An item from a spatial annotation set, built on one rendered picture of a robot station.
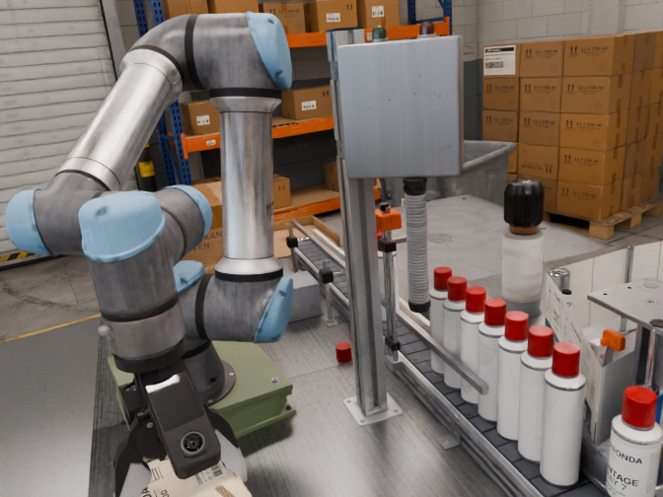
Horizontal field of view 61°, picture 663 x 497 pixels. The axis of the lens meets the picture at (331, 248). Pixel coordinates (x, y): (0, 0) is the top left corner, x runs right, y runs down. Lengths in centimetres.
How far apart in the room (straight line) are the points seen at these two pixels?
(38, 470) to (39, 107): 418
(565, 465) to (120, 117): 75
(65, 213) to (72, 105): 447
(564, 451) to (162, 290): 57
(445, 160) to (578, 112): 364
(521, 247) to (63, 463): 97
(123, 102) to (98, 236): 32
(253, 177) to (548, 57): 379
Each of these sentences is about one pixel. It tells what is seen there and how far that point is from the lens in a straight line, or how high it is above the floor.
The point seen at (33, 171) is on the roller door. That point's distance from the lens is 518.
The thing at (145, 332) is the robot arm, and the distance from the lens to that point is 57.
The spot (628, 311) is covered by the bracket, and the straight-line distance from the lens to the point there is 77.
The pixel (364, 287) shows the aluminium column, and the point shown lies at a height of 109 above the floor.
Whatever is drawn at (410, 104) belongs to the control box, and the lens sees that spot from 82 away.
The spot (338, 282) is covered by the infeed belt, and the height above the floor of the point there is 88.
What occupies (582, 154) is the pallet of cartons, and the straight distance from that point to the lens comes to 447.
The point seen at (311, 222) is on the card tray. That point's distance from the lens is 220.
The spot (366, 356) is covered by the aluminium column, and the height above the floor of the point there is 96.
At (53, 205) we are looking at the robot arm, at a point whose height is 134.
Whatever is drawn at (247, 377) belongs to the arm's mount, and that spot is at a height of 90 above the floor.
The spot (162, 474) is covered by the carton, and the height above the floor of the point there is 103.
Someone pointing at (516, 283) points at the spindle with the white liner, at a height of 96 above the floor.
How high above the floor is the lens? 147
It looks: 19 degrees down
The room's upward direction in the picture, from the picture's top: 5 degrees counter-clockwise
